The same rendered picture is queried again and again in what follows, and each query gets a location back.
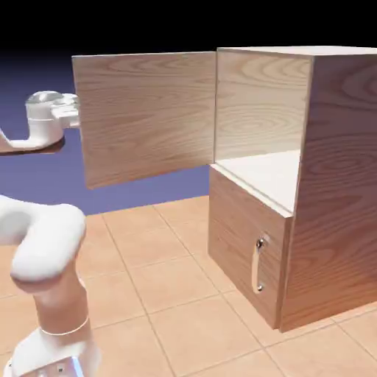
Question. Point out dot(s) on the wide light wood cabinet door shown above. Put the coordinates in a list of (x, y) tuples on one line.
[(147, 117)]

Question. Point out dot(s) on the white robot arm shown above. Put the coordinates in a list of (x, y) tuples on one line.
[(48, 235)]

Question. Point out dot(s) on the light wood cabinet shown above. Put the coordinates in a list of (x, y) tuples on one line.
[(338, 191)]

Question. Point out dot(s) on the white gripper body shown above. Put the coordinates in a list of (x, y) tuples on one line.
[(70, 113)]

